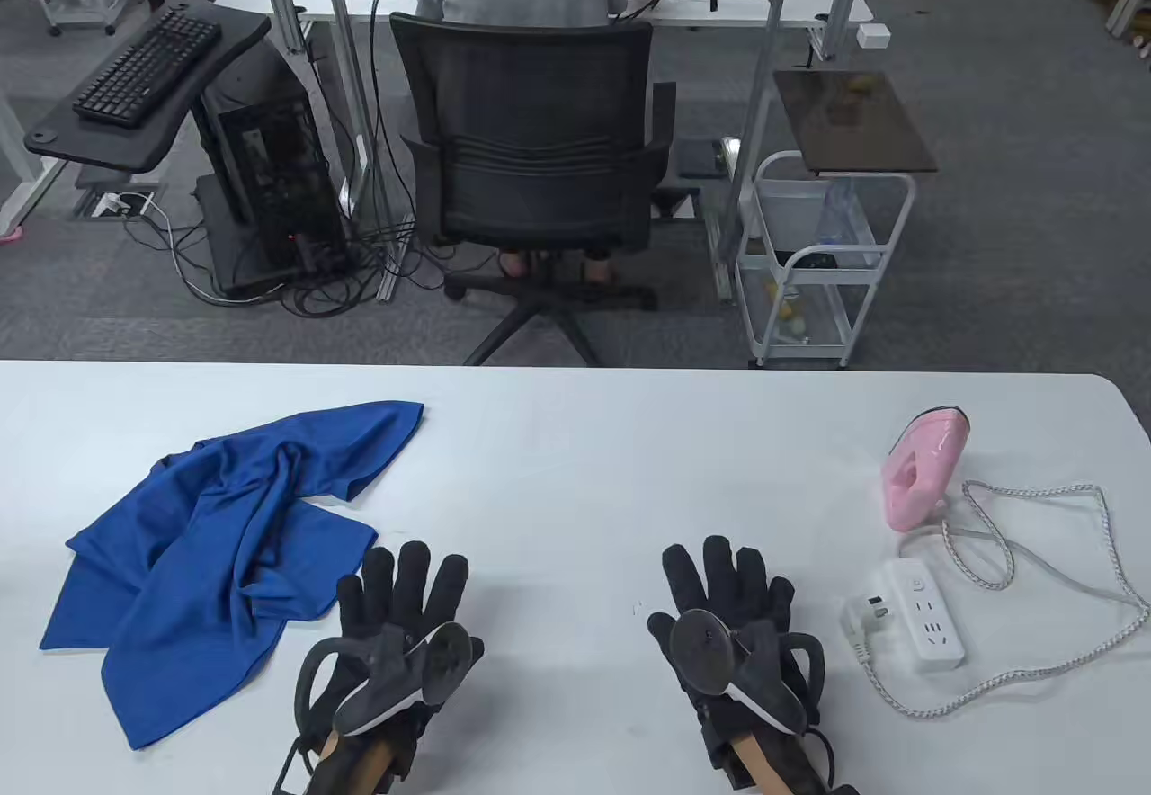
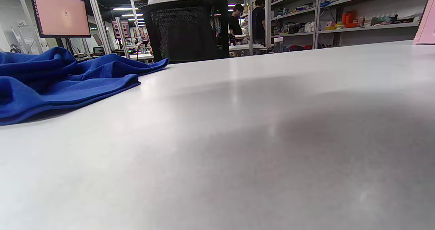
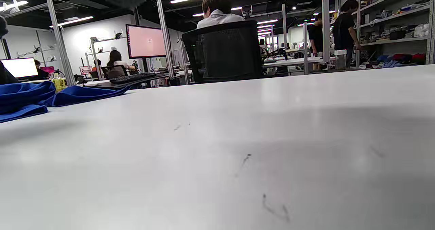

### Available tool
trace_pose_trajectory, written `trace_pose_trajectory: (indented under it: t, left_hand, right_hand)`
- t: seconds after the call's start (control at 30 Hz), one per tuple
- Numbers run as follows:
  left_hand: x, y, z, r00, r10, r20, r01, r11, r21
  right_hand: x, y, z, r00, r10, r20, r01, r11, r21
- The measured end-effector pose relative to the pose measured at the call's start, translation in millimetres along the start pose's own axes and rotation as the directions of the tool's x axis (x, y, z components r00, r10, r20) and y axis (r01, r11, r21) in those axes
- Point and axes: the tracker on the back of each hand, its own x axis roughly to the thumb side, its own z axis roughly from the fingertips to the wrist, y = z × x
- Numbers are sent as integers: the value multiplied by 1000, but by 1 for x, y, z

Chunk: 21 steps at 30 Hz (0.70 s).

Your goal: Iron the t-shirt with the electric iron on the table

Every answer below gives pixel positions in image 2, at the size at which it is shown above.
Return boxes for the blue t-shirt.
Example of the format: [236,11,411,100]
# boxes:
[0,47,170,126]

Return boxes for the pink electric iron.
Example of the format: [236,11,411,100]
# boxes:
[413,0,435,46]

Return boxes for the white table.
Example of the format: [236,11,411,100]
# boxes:
[0,40,435,230]

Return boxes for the black mesh office chair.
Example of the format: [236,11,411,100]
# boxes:
[141,0,230,64]

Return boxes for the metal shelf rack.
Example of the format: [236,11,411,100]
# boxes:
[265,0,435,51]

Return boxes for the black computer monitor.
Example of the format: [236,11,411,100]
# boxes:
[29,0,91,39]

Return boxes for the aluminium frame post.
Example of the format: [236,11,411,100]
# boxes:
[85,0,112,55]

